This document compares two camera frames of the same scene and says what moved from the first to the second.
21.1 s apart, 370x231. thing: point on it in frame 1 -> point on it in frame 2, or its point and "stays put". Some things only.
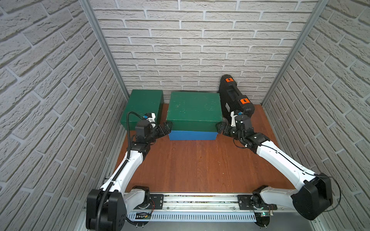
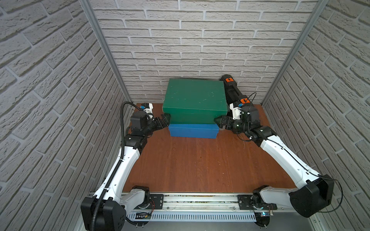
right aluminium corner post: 312,19 stays put
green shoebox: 142,101 -> 194,101
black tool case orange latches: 231,99 stays put
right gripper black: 227,125 -> 224,118
